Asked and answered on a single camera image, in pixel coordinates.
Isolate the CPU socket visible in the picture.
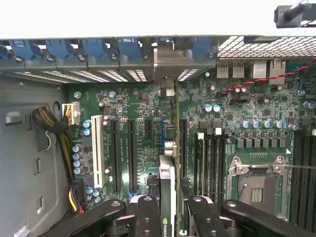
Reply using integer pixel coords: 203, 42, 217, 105
227, 155, 289, 222

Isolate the white PCI slot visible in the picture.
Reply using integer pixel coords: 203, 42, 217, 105
90, 115, 104, 190

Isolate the short black expansion slot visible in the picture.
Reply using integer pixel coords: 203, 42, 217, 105
144, 118, 153, 141

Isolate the blue expansion slot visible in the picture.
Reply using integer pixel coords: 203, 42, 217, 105
161, 118, 166, 151

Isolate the socket locking lever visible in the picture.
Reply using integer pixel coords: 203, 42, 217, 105
283, 164, 316, 171

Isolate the green motherboard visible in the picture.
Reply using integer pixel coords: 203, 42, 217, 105
66, 59, 316, 230

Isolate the white power connector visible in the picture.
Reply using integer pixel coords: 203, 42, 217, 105
61, 102, 81, 126

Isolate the black open PC case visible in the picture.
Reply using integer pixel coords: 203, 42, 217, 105
0, 34, 316, 237

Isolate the dark block with grey rod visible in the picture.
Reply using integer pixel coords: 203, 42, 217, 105
274, 0, 316, 29

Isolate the braided power wire bundle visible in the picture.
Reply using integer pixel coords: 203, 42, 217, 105
31, 105, 86, 215

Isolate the red black twisted wire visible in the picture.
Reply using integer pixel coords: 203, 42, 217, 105
221, 57, 316, 96

